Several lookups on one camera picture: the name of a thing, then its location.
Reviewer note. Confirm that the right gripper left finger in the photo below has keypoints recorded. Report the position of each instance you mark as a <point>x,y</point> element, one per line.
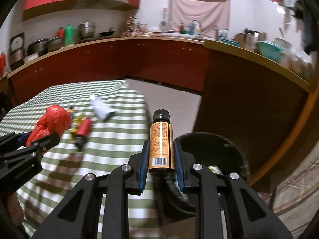
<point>77,215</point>

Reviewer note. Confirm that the teal plastic basket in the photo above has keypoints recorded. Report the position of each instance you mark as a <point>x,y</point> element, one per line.
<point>270,50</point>

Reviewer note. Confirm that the red black small bottle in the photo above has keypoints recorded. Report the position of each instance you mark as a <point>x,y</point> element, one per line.
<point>83,133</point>

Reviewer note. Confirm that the pink window curtain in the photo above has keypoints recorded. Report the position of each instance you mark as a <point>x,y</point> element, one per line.
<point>211,14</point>

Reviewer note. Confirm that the green checked tablecloth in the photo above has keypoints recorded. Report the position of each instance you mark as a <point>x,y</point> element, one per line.
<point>110,143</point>

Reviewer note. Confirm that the striped fabric at right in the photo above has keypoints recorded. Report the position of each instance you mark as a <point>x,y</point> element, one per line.
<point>295,200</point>

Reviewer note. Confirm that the black wok pan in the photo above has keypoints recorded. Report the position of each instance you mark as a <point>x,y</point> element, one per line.
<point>108,33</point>

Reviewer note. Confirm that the yellow snack wrapper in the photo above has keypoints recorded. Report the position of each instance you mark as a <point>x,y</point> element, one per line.
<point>75,125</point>

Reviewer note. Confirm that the dark hanging clothes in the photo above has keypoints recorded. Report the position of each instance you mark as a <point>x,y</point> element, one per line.
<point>310,26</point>

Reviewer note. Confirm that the white rice cooker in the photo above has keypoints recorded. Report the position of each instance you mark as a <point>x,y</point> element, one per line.
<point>17,51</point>

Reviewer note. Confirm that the green orange small bottle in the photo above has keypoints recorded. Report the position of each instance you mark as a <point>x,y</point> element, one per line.
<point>70,110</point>

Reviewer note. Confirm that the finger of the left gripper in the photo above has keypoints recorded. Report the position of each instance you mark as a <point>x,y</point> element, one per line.
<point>13,141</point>
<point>39,146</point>

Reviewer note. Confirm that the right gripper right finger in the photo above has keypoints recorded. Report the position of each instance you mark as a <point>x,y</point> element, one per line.
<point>225,203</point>

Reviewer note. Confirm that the red lower kitchen cabinets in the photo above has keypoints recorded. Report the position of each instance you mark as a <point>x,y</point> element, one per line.
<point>165,61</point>

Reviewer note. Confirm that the brown wooden counter partition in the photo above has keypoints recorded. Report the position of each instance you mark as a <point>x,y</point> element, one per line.
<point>258,104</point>

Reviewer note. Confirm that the red thermos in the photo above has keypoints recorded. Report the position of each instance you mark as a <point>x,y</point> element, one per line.
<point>61,32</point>

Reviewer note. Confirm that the steel range hood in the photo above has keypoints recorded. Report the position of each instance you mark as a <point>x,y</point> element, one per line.
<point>97,4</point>

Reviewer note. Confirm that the dark cooking pot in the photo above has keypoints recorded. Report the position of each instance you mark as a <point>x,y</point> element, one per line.
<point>38,46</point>

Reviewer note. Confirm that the black trash bin with liner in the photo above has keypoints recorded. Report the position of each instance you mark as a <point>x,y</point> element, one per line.
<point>208,149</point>

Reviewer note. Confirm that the white toothpaste tube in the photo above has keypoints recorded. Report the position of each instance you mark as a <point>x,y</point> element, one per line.
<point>102,110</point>

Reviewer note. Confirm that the red plastic bag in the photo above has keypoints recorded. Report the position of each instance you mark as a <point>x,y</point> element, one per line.
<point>55,120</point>

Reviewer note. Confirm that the chrome sink faucet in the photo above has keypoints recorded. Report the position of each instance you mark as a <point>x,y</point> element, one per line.
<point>194,28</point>

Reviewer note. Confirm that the green thermos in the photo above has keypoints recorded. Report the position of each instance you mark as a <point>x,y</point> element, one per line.
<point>69,35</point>

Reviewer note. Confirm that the steel stock pot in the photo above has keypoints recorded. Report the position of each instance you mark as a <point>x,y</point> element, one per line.
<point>86,30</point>

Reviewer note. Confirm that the orange label black bottle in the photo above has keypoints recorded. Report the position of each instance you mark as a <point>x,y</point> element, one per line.
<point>161,150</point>

